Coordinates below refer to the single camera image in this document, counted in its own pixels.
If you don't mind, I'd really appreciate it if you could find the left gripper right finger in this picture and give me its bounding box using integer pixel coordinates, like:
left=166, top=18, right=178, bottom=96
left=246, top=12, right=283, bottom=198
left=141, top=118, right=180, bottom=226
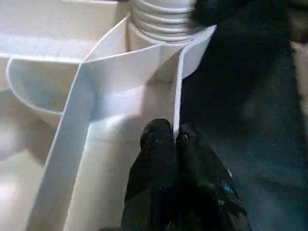
left=174, top=126, right=252, bottom=231

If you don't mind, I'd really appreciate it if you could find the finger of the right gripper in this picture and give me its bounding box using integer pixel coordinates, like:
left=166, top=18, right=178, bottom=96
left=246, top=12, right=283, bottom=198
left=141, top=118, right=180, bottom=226
left=190, top=0, right=246, bottom=27

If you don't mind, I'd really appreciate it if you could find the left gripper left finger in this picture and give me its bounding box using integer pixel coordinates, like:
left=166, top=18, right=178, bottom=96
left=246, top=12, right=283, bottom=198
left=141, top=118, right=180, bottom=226
left=120, top=119, right=180, bottom=231

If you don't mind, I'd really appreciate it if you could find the white plastic table leg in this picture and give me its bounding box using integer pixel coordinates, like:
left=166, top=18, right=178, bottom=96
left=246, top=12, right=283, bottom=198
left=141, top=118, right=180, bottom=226
left=129, top=0, right=205, bottom=45

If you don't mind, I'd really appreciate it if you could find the white plastic table top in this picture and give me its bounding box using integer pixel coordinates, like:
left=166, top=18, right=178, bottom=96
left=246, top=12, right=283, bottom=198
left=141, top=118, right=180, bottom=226
left=0, top=0, right=217, bottom=231

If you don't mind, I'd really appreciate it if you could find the black work mat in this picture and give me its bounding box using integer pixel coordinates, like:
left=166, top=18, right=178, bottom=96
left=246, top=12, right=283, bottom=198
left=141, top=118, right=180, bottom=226
left=173, top=0, right=308, bottom=231

